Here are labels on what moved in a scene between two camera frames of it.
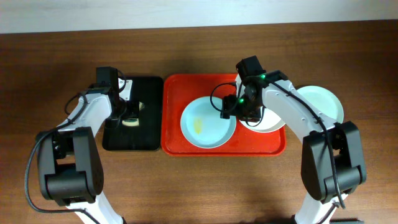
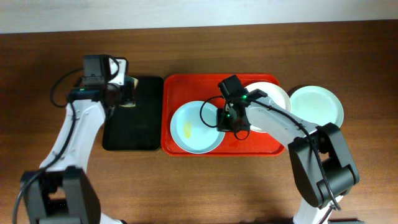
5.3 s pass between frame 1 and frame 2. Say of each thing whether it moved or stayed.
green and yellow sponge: moved
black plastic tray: stayed
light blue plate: moved
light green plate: stayed
